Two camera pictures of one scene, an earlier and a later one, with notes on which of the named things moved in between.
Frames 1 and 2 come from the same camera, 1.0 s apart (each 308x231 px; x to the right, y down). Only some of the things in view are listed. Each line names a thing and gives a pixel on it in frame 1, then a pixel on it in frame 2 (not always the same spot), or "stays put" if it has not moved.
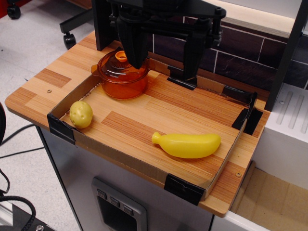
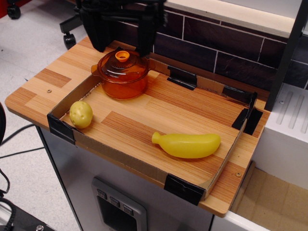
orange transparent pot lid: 113,65 stays put
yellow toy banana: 192,146 stays put
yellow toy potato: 81,114 stays put
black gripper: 171,18 to 153,11
